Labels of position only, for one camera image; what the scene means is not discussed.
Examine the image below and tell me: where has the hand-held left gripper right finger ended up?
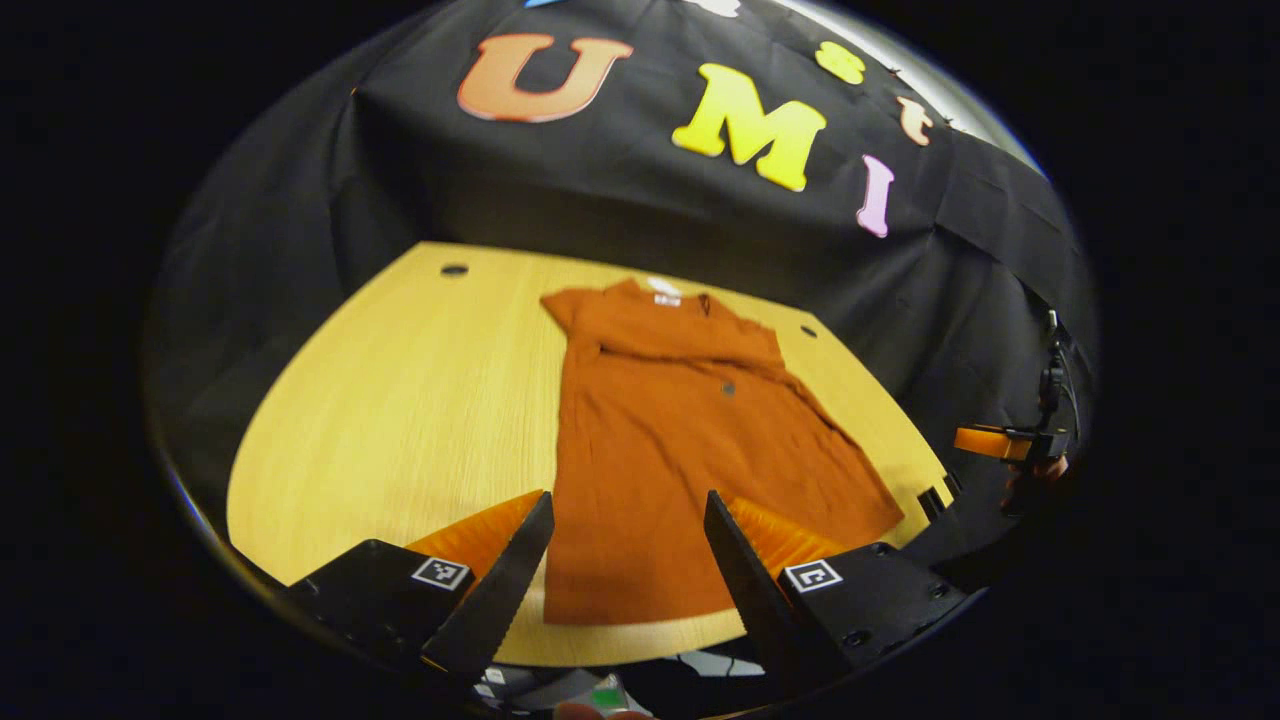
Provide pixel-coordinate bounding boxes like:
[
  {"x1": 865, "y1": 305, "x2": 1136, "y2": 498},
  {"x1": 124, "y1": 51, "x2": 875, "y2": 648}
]
[{"x1": 703, "y1": 490, "x2": 971, "y2": 691}]

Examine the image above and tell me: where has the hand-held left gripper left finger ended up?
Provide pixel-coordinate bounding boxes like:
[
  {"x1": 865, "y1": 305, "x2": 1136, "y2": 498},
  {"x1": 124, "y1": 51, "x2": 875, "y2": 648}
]
[{"x1": 285, "y1": 490, "x2": 557, "y2": 686}]

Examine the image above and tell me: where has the orange short-sleeved garment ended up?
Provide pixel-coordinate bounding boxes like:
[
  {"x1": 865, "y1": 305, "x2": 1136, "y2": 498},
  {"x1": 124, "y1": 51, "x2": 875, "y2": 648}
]
[{"x1": 540, "y1": 277, "x2": 906, "y2": 628}]

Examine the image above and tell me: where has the black backdrop cloth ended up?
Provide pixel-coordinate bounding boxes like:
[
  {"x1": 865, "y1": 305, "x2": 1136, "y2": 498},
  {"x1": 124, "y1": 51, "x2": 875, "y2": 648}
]
[{"x1": 150, "y1": 0, "x2": 1096, "y2": 561}]

